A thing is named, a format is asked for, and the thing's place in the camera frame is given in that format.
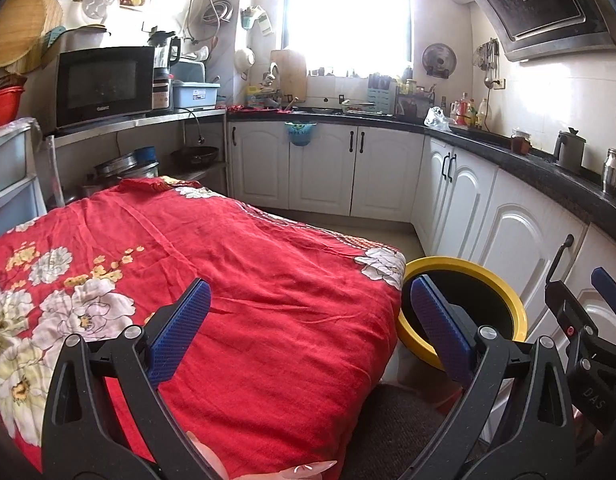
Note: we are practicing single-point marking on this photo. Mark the dark grey seat cushion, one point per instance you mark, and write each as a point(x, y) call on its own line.
point(397, 430)

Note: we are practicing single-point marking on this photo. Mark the red floral blanket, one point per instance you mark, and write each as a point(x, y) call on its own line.
point(268, 285)

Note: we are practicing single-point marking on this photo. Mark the grey metal jug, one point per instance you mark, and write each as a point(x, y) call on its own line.
point(569, 152)

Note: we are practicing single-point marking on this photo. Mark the red label sauce bottle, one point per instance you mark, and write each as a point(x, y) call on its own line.
point(466, 112)

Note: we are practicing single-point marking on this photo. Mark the steel faucet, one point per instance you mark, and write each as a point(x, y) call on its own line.
point(273, 74)

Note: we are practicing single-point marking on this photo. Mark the small dark wall fan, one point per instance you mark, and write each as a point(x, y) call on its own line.
point(439, 61)

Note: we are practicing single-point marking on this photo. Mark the round bamboo board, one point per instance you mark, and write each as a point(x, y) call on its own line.
point(15, 27)

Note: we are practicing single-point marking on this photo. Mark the steel shelf table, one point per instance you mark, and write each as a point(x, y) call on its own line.
point(138, 122)

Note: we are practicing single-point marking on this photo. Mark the hanging kitchen utensils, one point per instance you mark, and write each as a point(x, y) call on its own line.
point(485, 62)

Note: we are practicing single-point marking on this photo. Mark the black wok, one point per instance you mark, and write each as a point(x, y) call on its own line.
point(194, 156)

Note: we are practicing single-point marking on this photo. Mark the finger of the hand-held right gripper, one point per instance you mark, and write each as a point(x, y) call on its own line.
point(610, 292)
point(567, 315)

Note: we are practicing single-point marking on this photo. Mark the red plastic basin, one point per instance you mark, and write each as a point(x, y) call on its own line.
point(3, 107)

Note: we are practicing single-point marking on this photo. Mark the brown glass jar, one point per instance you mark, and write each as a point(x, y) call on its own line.
point(521, 141)

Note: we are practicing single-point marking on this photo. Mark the blue hanging bin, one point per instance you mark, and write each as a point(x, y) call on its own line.
point(301, 134)

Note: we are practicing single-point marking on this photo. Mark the wicker basket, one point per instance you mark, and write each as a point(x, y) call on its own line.
point(5, 82)

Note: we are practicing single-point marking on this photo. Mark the yellow oil bottle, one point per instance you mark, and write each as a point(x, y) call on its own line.
point(482, 115)

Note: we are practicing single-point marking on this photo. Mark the stacked steel pots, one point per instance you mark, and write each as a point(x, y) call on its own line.
point(118, 166)

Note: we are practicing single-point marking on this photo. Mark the blue pot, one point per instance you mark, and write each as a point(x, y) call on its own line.
point(147, 156)

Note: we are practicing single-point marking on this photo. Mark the person's left hand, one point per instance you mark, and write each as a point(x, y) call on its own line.
point(205, 457)

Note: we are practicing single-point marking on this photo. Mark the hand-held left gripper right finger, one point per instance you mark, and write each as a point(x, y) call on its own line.
point(440, 332)

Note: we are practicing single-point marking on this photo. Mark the steel kettle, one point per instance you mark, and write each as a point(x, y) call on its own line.
point(615, 175)

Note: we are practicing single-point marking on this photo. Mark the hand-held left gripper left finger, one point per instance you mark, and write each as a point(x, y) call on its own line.
point(180, 335)

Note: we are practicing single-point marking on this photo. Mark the white round plastic cover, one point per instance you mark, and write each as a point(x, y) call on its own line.
point(100, 4)

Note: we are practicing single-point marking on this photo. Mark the plastic drawer unit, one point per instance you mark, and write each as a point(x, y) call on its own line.
point(10, 175)

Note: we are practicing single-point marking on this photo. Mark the white hanging colander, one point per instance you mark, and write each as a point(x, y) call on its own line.
point(244, 62)

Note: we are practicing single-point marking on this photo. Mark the black blender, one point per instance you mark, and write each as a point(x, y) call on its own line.
point(163, 70)

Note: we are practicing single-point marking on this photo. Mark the blue plastic dish box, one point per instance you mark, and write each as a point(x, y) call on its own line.
point(195, 96)

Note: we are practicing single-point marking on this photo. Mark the clear plastic bag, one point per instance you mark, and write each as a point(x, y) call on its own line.
point(440, 119)

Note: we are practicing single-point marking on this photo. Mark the round bamboo mat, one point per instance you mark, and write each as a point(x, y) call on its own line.
point(55, 20)

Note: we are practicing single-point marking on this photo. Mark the black gas stove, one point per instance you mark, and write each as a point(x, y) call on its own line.
point(480, 136)

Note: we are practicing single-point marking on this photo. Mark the black microwave oven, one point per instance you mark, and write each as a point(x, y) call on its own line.
point(103, 85)

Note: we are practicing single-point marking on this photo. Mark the white bin with yellow rim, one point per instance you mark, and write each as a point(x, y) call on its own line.
point(462, 263)

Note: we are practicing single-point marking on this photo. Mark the wooden cutting board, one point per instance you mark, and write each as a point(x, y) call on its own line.
point(290, 75)

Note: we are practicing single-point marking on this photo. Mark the green wall holder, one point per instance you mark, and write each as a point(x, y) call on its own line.
point(255, 20)

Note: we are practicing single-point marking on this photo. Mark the black range hood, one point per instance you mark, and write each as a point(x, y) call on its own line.
point(537, 5)

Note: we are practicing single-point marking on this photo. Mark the white kitchen cabinet unit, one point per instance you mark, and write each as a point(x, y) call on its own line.
point(318, 175)

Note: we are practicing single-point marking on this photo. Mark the kitchen window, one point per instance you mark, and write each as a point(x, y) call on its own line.
point(348, 15)

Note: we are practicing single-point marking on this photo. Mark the pale blue knife block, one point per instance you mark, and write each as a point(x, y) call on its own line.
point(380, 95)

